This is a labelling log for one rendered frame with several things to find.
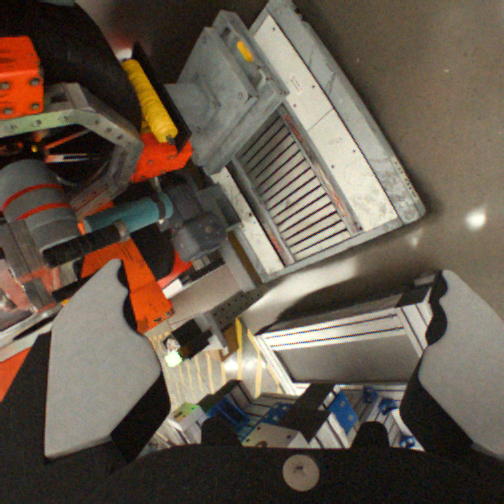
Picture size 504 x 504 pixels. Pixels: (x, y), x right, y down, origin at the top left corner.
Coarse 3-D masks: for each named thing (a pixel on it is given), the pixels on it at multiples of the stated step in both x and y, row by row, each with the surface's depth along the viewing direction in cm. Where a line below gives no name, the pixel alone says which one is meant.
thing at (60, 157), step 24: (0, 144) 52; (24, 144) 62; (48, 144) 62; (72, 144) 82; (96, 144) 79; (0, 168) 62; (48, 168) 72; (72, 168) 83; (96, 168) 81; (72, 192) 84; (0, 216) 72
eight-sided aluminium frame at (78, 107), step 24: (48, 96) 43; (72, 96) 45; (0, 120) 37; (24, 120) 40; (48, 120) 43; (72, 120) 46; (96, 120) 51; (120, 120) 60; (120, 144) 62; (144, 144) 68; (120, 168) 74; (96, 192) 85; (120, 192) 84
